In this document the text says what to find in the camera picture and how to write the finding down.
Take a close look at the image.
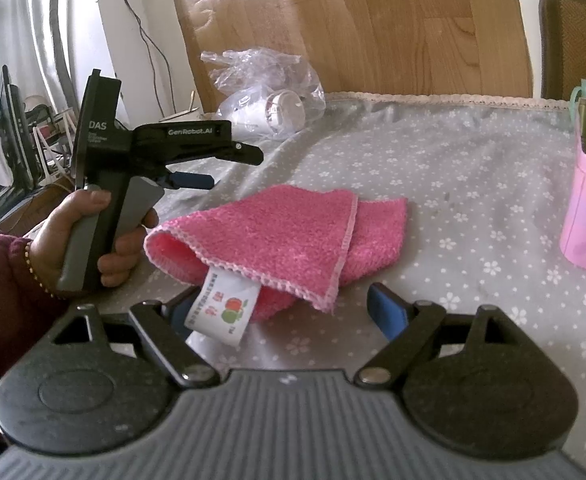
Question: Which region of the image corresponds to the black monitor stand clutter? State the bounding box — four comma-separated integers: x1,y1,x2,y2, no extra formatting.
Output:
0,66,76,219

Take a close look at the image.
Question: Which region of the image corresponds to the person's left hand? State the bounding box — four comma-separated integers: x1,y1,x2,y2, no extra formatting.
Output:
29,190,159,292

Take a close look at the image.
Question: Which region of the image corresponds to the large cardboard sheet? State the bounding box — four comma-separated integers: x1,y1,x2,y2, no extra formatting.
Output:
174,0,533,111

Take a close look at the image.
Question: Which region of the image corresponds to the maroon sleeved left forearm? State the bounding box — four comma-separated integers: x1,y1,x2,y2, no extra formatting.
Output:
0,235,70,378

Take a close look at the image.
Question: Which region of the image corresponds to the crumpled clear plastic bag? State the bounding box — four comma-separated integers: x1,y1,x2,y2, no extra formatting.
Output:
201,47,327,142

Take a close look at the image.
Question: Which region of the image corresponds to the pink towel cloth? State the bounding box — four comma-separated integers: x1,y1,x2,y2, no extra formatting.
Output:
144,184,408,346

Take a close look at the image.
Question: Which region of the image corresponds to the grey floral tablecloth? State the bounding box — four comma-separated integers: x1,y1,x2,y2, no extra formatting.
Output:
161,100,586,467

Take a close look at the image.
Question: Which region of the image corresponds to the brown chair back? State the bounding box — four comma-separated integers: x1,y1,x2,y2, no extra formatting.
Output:
538,0,586,101

